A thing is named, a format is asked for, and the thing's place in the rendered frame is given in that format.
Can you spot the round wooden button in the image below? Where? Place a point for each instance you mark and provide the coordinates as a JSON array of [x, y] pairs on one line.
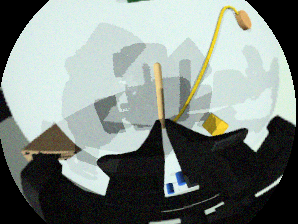
[[243, 20]]

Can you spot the yellow string with wooden stick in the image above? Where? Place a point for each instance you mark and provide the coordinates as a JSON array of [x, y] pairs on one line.
[[158, 77]]

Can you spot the blue cylinder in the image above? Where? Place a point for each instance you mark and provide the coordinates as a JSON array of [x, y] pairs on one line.
[[180, 178], [170, 188]]

